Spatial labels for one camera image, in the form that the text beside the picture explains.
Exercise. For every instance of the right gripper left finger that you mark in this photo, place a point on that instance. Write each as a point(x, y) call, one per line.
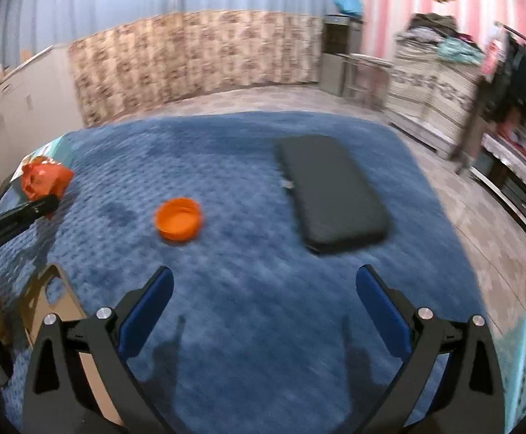
point(77, 379)

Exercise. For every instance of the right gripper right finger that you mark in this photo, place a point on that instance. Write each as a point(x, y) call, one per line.
point(469, 397)

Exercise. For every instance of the orange bottle cap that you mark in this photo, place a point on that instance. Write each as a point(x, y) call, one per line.
point(179, 219)

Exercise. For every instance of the teal tissue box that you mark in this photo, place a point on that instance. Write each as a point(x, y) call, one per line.
point(58, 149)

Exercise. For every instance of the white sideboard cabinet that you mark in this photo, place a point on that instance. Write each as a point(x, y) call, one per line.
point(38, 103)

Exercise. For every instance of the blue fuzzy table cover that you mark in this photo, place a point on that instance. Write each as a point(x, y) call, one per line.
point(261, 335)

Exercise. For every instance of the low tv stand lace cover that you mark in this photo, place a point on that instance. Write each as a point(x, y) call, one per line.
point(502, 170)

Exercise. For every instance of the black phone case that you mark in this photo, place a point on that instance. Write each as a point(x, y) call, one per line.
point(337, 207)

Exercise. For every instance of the blue floral curtain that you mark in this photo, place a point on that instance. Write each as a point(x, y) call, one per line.
point(132, 55)

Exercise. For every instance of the patterned cloth covered cabinet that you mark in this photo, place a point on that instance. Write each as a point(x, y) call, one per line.
point(429, 98)

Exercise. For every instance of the clothes rack with garments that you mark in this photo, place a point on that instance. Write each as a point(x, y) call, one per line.
point(499, 101)

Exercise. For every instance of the small metal folding table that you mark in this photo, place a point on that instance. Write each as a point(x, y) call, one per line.
point(366, 80)

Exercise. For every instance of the pile of folded clothes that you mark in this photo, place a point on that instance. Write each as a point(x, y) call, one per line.
point(441, 33)

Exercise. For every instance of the grey water dispenser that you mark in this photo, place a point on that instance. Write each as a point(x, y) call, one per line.
point(341, 36)

